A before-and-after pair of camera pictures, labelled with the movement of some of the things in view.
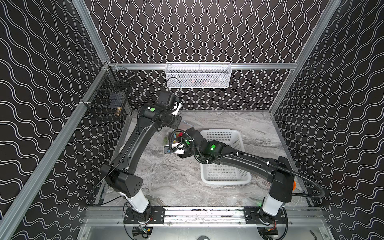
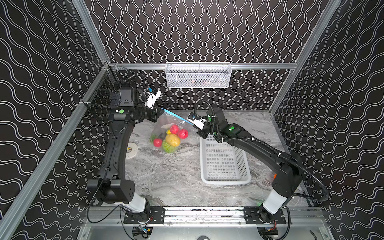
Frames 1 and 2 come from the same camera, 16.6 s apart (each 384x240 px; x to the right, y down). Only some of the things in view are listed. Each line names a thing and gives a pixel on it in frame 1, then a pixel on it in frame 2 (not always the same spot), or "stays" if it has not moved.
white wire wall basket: x=195 y=75 stays
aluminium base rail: x=203 y=217 stays
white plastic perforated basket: x=226 y=174 stays
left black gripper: x=168 y=120 -> x=155 y=114
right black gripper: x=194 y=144 -> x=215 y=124
